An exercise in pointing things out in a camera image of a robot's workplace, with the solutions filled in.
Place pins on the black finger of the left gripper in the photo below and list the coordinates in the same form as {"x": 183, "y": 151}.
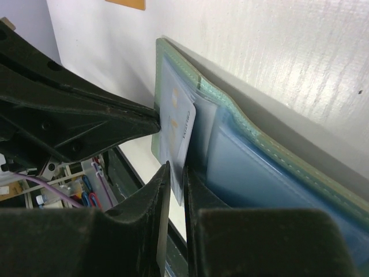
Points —
{"x": 48, "y": 111}

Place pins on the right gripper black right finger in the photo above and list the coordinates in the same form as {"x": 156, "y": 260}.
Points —
{"x": 225, "y": 241}

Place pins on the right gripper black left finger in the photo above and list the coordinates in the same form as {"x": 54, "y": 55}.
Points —
{"x": 58, "y": 242}

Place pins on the sage green card holder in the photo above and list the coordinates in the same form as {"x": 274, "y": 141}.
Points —
{"x": 244, "y": 166}

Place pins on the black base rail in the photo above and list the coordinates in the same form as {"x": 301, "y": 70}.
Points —
{"x": 149, "y": 244}

